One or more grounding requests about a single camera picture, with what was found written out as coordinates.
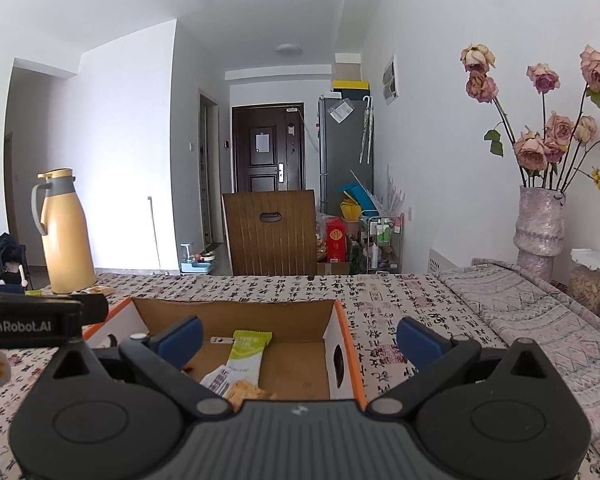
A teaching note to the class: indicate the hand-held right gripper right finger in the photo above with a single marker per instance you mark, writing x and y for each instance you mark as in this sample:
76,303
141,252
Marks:
417,342

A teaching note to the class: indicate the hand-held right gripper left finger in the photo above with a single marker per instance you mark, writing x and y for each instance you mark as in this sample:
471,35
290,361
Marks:
180,340

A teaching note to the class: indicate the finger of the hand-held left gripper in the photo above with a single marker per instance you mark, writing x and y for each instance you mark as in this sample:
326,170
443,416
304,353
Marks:
94,307

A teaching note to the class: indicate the white barcode snack packet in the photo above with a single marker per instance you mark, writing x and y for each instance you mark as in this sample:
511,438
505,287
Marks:
216,382

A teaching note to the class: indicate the green snack packet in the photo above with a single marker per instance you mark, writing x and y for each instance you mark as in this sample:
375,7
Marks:
250,347

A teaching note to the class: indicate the cracker print snack packet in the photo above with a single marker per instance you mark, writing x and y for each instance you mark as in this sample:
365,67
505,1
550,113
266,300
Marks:
250,394

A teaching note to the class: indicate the red cardboard box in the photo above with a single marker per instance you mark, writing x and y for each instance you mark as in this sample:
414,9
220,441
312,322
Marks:
295,360

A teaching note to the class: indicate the yellow thermos jug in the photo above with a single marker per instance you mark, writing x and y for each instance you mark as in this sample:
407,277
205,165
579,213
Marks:
70,240

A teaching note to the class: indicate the black bag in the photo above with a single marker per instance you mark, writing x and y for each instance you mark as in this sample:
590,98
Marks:
2,255

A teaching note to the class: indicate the small blue floor stand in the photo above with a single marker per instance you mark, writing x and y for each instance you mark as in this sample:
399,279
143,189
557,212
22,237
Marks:
197,257

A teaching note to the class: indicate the white mop pole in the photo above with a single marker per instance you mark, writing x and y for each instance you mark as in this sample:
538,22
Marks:
155,235

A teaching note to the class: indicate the folded patterned blanket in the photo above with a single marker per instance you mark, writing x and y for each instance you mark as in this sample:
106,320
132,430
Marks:
530,330

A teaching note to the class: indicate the red gift box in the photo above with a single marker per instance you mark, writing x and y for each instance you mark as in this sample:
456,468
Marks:
337,240

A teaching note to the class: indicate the brown wooden chair back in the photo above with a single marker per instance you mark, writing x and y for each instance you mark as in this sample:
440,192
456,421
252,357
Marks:
270,245

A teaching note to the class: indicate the white decorative branches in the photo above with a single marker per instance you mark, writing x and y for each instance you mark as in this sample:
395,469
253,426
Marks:
391,192

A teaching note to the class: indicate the blue plastic basin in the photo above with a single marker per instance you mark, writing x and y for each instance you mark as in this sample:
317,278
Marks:
355,194

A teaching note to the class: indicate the pink textured vase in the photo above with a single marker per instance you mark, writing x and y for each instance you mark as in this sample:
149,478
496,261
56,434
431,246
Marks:
539,230

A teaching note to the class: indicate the grey interior door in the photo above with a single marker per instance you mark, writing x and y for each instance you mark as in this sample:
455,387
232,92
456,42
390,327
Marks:
209,175

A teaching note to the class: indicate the clear lidded storage jar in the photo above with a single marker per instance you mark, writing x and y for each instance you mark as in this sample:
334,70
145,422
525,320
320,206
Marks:
595,280

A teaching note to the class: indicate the dark entrance door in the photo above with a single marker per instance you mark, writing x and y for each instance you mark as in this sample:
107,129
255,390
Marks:
267,165

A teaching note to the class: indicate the grey refrigerator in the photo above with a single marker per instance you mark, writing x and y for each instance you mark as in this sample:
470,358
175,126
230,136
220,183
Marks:
342,160

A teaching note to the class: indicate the white folded umbrella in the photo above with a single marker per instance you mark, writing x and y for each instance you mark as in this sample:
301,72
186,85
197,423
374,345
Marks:
366,130

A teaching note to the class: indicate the yellow blossom branches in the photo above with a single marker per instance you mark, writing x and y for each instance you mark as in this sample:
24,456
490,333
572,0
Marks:
599,176

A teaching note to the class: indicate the dried pink rose bouquet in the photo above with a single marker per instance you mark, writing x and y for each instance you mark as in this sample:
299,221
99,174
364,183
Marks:
555,130

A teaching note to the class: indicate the flat yellow box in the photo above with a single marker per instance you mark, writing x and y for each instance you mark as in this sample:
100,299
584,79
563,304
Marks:
351,84

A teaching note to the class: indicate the brown cardboard carton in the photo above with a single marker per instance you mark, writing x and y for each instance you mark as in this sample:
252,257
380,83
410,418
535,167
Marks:
347,66

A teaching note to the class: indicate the round ceiling lamp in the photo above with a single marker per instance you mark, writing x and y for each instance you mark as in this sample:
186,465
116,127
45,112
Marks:
288,48

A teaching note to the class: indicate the white wall panel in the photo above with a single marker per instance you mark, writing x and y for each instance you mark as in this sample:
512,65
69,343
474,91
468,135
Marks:
389,80

